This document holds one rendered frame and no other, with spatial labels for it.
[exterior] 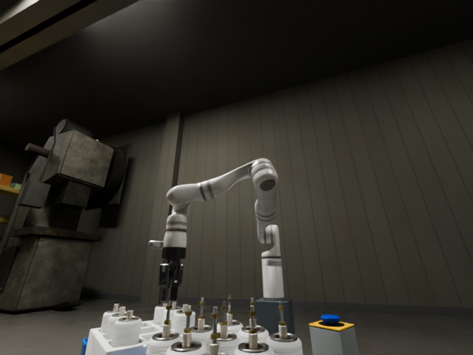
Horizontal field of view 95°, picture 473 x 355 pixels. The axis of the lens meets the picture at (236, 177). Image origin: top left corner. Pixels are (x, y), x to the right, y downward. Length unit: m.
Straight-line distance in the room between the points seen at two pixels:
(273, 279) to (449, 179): 2.69
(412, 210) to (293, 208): 1.30
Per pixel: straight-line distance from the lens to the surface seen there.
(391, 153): 3.38
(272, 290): 1.07
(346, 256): 2.95
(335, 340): 0.58
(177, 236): 0.75
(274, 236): 1.08
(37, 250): 3.55
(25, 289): 3.55
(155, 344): 0.76
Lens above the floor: 0.43
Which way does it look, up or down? 23 degrees up
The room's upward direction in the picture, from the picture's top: 1 degrees counter-clockwise
